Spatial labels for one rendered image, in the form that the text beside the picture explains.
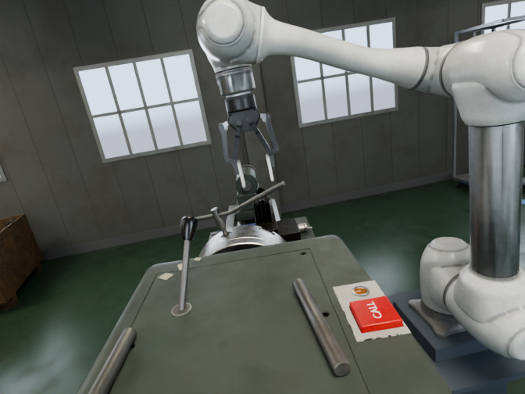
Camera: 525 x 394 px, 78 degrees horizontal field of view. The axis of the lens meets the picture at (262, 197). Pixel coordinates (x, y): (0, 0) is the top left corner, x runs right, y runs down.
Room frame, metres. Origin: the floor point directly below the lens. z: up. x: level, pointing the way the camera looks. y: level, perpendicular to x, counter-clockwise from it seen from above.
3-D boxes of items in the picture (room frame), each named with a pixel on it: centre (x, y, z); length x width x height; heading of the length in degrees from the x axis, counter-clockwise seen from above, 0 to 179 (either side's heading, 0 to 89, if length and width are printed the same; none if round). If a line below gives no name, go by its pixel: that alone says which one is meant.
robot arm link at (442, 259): (0.89, -0.55, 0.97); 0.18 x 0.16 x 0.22; 1
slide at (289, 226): (1.47, 0.07, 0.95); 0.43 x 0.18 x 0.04; 90
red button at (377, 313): (0.41, -0.14, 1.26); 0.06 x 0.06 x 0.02; 0
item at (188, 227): (0.58, 0.15, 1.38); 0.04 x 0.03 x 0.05; 0
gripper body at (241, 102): (0.85, 0.01, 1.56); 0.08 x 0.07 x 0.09; 90
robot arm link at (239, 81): (0.85, 0.02, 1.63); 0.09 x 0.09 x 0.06
